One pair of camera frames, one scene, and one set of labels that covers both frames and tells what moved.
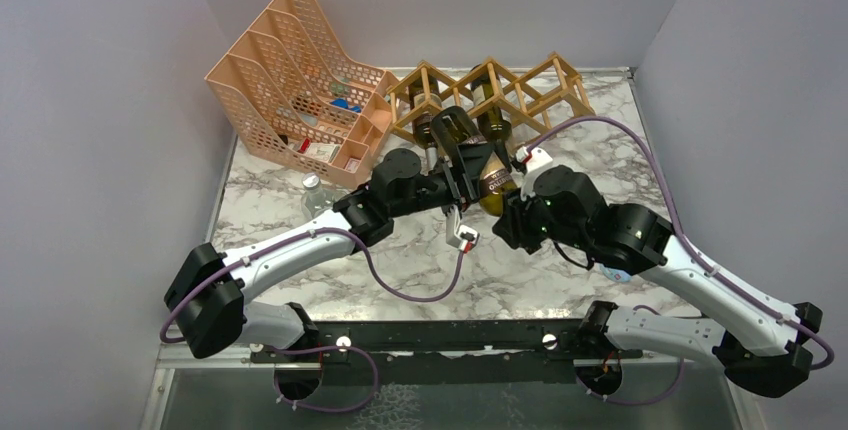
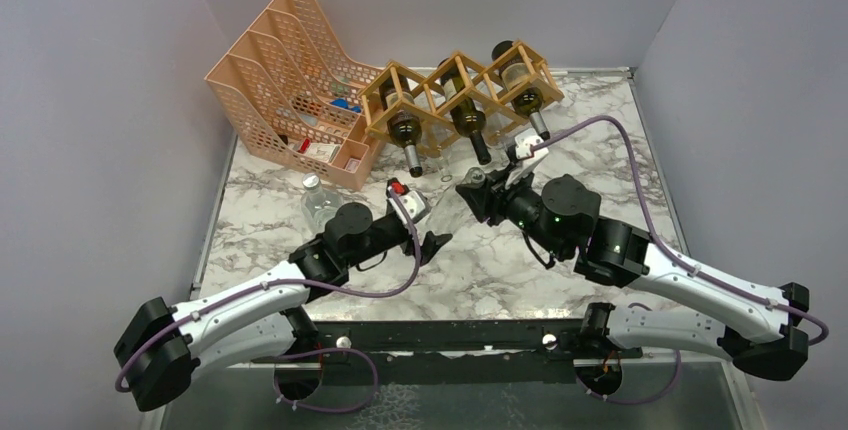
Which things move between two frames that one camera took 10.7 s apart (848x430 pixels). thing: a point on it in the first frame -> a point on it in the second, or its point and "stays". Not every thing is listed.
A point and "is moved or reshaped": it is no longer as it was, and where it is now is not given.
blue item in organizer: (342, 102) stays
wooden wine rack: (549, 92) is moved or reshaped
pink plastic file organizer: (289, 101) stays
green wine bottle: (497, 183) -> (527, 102)
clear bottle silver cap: (315, 200) stays
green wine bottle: (491, 123) -> (467, 111)
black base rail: (484, 353) stays
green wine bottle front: (424, 122) -> (404, 128)
